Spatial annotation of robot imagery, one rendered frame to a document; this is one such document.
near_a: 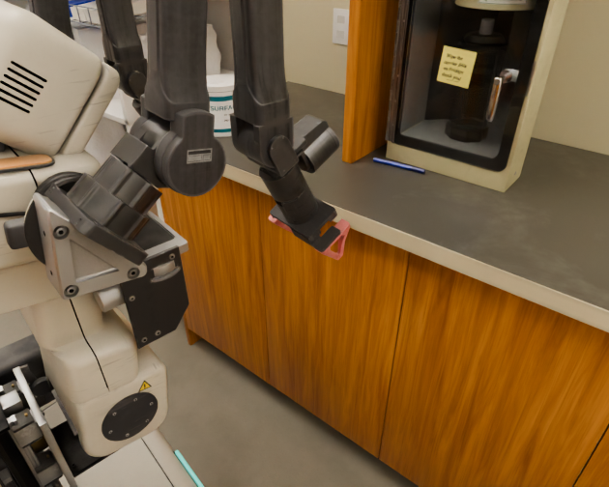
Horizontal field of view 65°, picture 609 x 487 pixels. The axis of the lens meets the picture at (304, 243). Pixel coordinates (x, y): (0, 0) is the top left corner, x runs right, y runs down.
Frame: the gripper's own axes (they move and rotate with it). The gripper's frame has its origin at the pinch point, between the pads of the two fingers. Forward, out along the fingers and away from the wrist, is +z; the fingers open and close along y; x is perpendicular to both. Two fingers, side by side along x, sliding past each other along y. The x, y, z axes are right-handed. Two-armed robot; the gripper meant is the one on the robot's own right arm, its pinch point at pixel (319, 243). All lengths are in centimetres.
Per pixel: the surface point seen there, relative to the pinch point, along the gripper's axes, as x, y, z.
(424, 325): -9.2, -9.0, 37.7
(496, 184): -45, -5, 27
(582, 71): -91, -1, 31
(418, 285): -13.3, -5.8, 28.5
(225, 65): -60, 137, 37
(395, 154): -41, 21, 25
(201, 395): 46, 61, 88
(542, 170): -61, -7, 37
